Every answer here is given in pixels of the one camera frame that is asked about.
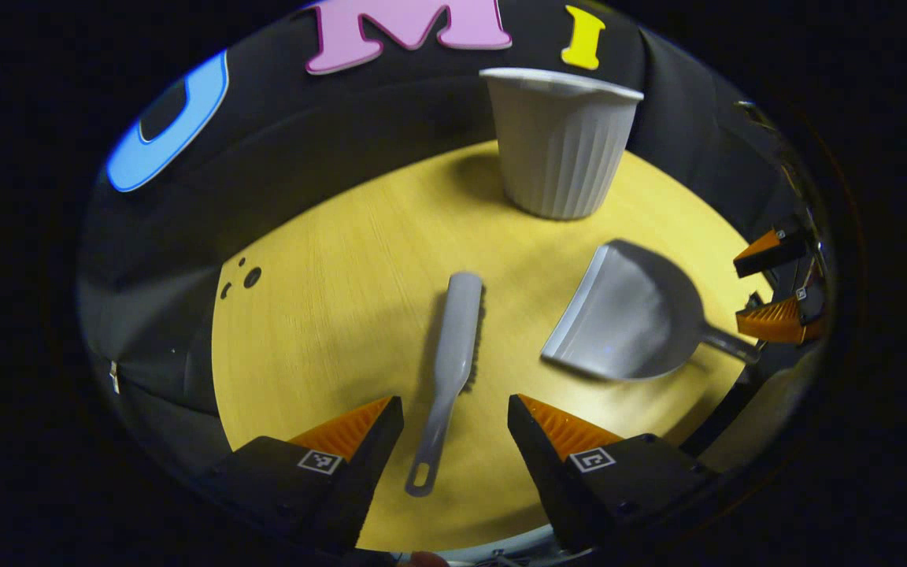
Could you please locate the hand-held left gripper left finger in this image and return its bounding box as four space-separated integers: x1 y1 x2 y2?
198 395 405 556

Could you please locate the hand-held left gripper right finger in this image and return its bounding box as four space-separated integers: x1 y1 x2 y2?
507 394 718 554

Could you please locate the grey dustpan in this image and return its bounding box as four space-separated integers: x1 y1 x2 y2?
540 239 763 383

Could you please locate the small grey broom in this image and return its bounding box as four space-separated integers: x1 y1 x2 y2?
405 272 487 498

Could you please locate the white ribbed garbage bin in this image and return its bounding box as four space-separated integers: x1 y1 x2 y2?
479 67 645 221

